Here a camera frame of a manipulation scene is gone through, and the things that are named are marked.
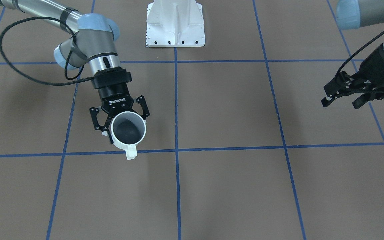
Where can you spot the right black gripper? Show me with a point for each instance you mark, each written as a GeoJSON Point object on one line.
{"type": "Point", "coordinates": [114, 96]}

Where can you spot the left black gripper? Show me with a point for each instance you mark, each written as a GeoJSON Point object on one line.
{"type": "Point", "coordinates": [381, 68]}

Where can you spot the white ceramic mug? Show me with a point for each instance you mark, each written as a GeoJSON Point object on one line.
{"type": "Point", "coordinates": [127, 130]}

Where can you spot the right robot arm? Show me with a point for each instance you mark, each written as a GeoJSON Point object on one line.
{"type": "Point", "coordinates": [92, 41]}

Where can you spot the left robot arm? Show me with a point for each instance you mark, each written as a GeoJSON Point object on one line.
{"type": "Point", "coordinates": [355, 14]}

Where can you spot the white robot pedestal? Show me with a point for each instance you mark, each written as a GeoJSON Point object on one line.
{"type": "Point", "coordinates": [175, 23]}

